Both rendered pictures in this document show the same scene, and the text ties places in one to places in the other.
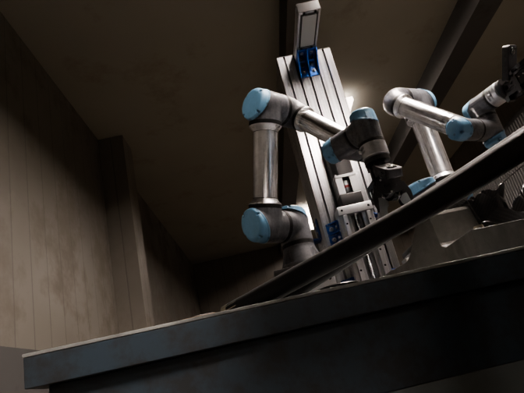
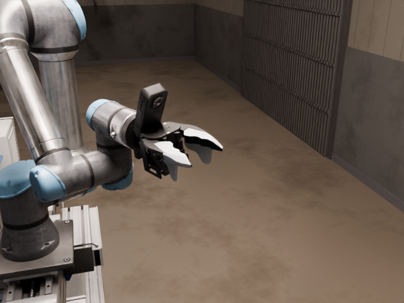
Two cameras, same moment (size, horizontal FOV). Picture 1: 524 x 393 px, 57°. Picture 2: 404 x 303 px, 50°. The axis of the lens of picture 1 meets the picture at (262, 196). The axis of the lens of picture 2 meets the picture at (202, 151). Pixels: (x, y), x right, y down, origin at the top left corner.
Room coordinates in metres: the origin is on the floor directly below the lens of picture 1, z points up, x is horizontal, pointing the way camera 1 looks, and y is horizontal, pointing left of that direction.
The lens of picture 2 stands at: (0.64, -0.82, 1.74)
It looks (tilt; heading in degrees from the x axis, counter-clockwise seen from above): 23 degrees down; 347
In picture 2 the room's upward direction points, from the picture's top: straight up
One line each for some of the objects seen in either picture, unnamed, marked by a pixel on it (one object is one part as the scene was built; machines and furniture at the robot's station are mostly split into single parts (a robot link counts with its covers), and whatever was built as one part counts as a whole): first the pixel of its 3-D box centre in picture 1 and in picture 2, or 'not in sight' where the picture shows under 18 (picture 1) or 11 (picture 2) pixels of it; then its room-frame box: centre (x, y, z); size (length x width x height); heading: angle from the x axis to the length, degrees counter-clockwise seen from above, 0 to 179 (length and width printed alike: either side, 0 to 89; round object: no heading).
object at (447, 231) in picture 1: (476, 249); not in sight; (1.01, -0.41, 0.87); 0.50 x 0.26 x 0.14; 6
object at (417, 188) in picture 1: (425, 197); (24, 190); (1.73, -0.59, 1.20); 0.13 x 0.12 x 0.14; 119
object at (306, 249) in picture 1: (301, 256); not in sight; (1.70, -0.09, 1.09); 0.15 x 0.15 x 0.10
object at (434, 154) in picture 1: (431, 148); (60, 103); (1.79, -0.70, 1.41); 0.15 x 0.12 x 0.55; 119
